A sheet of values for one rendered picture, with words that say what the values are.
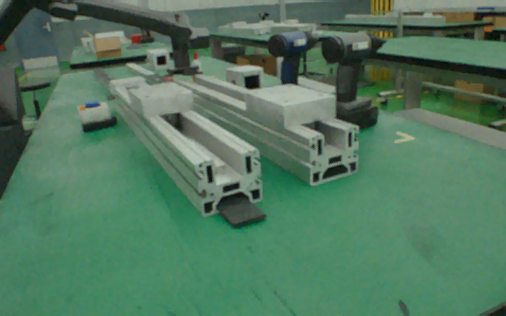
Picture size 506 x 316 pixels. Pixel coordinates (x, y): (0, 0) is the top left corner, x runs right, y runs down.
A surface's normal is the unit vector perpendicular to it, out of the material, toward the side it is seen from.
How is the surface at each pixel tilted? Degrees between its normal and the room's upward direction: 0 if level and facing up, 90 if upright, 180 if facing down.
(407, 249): 0
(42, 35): 90
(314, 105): 90
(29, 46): 90
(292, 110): 90
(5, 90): 44
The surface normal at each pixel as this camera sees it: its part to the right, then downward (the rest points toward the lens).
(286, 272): -0.07, -0.94
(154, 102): 0.45, 0.28
